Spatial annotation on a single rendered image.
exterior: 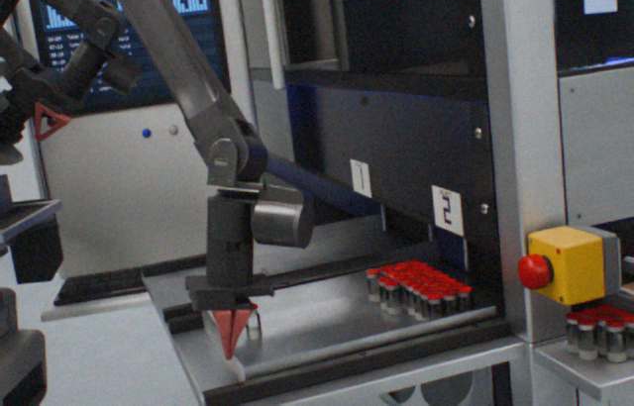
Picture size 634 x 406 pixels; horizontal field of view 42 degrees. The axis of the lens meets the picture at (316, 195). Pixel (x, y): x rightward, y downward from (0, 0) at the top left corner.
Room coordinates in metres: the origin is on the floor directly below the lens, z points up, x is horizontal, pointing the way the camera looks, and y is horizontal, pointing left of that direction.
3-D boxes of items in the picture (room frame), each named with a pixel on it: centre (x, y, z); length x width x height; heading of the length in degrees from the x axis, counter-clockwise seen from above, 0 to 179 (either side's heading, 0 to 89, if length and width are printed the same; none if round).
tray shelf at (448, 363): (1.26, 0.02, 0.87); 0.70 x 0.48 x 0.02; 17
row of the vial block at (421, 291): (1.13, -0.12, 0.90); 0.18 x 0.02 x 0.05; 18
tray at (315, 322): (1.09, -0.01, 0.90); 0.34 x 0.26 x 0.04; 108
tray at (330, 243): (1.44, 0.00, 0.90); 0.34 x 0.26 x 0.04; 107
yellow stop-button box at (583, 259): (0.91, -0.28, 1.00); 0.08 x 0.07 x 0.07; 107
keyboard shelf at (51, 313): (1.74, 0.37, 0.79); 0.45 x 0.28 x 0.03; 97
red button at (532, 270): (0.90, -0.24, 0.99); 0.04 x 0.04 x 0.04; 17
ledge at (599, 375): (0.91, -0.33, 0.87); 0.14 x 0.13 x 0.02; 107
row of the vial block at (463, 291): (1.14, -0.16, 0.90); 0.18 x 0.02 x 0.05; 18
